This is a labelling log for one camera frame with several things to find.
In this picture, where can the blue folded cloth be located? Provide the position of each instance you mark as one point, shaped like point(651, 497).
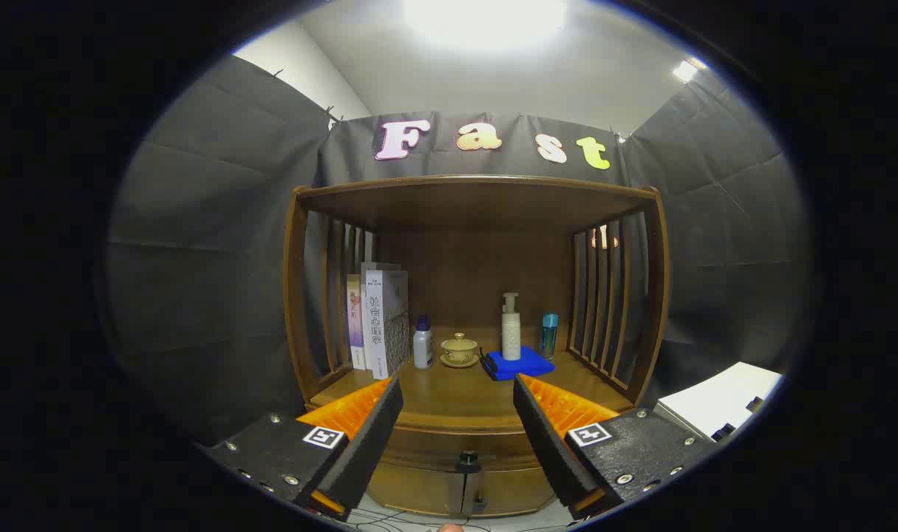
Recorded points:
point(522, 366)

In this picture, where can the small ceiling light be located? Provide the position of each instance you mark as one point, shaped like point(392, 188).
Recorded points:
point(686, 70)

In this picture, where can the brown wooden cabinet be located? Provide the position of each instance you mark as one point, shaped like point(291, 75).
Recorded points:
point(478, 203)

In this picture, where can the clear blue bottle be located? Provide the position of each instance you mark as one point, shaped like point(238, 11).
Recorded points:
point(549, 336)

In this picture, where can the large ceiling light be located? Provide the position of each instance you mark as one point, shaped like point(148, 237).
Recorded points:
point(485, 18)

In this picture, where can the black drawer knob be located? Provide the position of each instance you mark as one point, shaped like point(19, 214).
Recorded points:
point(468, 462)

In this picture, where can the white pump bottle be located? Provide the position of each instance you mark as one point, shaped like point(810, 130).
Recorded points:
point(511, 332)

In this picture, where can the yellow lidded teacup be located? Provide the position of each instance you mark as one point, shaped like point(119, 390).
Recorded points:
point(459, 349)

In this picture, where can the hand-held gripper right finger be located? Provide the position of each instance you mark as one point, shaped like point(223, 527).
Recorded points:
point(548, 436)

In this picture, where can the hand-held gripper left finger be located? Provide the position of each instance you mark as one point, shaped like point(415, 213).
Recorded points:
point(367, 436)

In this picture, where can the wooden countertop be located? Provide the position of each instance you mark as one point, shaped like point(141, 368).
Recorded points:
point(448, 395)

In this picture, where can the white bottle with blue cap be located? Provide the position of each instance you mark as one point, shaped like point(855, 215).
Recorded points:
point(423, 347)

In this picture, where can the brown wooden drawer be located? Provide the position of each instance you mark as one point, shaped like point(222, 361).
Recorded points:
point(434, 447)

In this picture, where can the thin purple book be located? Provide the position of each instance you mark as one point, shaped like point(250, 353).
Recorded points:
point(355, 325)

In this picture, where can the thick white book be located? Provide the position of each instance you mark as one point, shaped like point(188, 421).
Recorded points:
point(378, 325)

